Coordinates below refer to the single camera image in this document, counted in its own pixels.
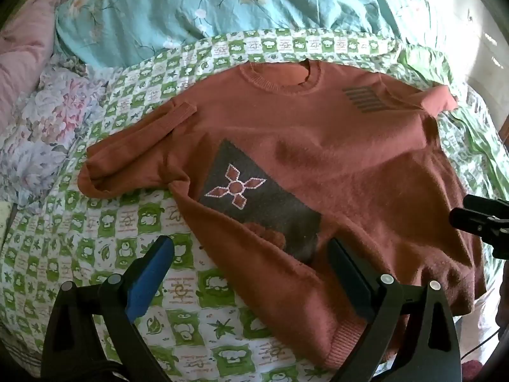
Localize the purple floral blanket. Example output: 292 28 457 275
0 53 116 216

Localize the black cable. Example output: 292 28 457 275
463 326 502 358

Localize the pink quilt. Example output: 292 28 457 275
0 0 76 128

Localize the teal floral quilt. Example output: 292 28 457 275
53 0 470 70

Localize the green checked blanket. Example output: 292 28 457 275
0 30 506 382

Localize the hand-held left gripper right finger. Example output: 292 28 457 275
326 238 464 382

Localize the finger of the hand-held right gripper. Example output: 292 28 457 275
449 194 509 259

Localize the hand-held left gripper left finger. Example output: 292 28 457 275
40 236 176 382

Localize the red-brown knit sweater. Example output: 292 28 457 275
77 59 488 371

